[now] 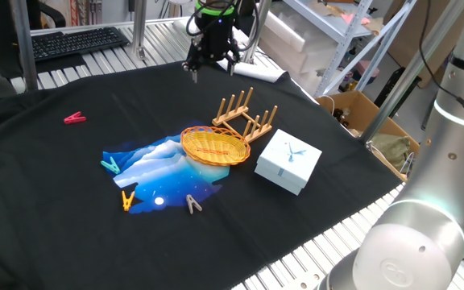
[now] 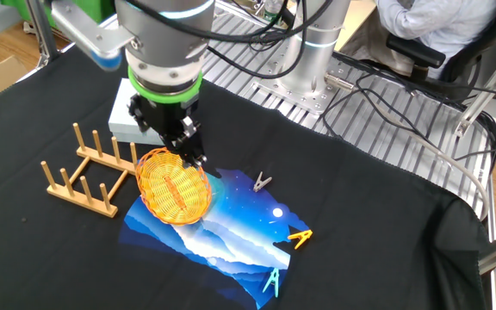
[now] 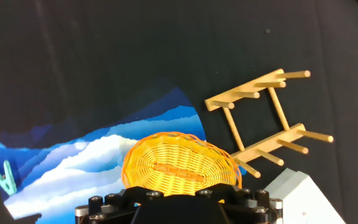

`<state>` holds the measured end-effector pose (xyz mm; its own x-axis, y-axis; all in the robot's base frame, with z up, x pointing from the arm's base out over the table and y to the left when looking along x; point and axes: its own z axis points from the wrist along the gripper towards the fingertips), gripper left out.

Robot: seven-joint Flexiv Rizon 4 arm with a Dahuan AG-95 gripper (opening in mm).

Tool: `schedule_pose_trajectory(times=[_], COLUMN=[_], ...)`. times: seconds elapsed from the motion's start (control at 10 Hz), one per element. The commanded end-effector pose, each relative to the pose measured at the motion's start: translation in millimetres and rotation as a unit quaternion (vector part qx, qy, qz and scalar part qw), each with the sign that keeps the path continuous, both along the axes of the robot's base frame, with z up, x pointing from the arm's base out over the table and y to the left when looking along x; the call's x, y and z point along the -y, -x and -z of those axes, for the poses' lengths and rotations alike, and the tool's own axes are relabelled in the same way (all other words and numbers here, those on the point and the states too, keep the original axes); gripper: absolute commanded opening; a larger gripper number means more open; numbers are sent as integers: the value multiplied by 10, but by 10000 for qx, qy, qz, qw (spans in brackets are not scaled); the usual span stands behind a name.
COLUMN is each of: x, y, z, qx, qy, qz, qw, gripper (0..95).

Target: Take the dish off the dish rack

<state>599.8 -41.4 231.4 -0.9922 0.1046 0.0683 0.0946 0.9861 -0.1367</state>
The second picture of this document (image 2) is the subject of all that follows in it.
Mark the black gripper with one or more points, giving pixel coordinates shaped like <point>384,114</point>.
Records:
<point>162,116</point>

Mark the orange woven basket dish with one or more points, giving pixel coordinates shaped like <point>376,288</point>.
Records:
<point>170,189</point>

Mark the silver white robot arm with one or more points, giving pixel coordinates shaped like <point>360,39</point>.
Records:
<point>166,43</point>

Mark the wooden dish rack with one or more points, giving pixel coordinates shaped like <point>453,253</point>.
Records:
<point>80,200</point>

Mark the pale blue gift box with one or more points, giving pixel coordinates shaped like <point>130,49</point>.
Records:
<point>121,120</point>

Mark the beige clothespin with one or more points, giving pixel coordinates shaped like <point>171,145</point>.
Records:
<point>260,184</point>

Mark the orange clothespin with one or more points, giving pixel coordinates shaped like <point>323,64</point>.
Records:
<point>301,237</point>

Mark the teal clothespin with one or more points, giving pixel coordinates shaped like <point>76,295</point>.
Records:
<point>274,280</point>

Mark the green bin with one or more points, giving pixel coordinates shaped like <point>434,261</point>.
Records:
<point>84,8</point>

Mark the black cloth with blue print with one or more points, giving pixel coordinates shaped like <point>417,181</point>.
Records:
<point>360,215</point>

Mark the black swivel office chair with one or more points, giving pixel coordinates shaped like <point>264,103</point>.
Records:
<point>416,51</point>

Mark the seated person in grey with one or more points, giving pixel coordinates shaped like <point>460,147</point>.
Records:
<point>437,26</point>

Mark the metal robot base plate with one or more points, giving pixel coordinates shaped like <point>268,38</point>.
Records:
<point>312,101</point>

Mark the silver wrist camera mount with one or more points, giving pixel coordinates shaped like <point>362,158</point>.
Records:
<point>88,32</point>

